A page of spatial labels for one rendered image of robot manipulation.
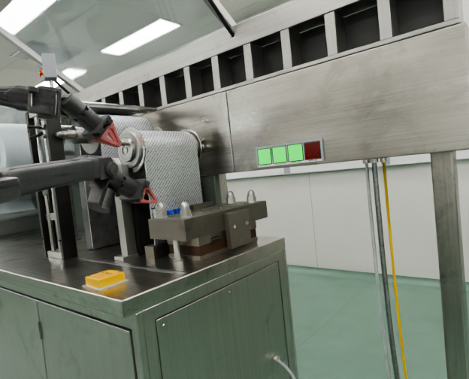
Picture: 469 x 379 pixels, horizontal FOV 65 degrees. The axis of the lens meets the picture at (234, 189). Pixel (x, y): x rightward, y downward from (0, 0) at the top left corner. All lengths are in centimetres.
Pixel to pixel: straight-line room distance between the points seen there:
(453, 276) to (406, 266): 237
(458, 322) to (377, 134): 61
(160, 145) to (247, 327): 64
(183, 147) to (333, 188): 258
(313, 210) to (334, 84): 278
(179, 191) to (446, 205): 83
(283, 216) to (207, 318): 307
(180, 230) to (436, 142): 71
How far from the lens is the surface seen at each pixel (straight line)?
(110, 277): 97
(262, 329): 125
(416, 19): 120
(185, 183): 129
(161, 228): 109
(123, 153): 124
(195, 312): 100
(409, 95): 108
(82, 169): 96
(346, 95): 113
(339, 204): 371
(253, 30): 135
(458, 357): 137
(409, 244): 357
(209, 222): 109
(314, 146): 116
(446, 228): 124
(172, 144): 127
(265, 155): 125
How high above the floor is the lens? 115
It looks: 3 degrees down
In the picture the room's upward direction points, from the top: 6 degrees counter-clockwise
